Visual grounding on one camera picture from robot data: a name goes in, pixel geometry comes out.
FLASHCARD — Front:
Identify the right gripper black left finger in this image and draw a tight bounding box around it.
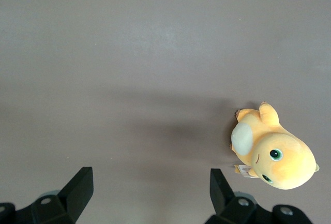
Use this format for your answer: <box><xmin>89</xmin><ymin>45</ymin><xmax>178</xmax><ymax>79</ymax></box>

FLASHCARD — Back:
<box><xmin>30</xmin><ymin>166</ymin><xmax>94</xmax><ymax>224</ymax></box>

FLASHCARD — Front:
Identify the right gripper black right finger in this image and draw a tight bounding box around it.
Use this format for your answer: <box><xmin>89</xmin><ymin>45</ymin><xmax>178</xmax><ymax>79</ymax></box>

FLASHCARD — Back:
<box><xmin>205</xmin><ymin>168</ymin><xmax>259</xmax><ymax>224</ymax></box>

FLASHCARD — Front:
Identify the yellow plush toy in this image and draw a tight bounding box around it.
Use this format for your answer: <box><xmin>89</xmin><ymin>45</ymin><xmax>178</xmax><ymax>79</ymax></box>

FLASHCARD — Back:
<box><xmin>230</xmin><ymin>101</ymin><xmax>321</xmax><ymax>190</ymax></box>

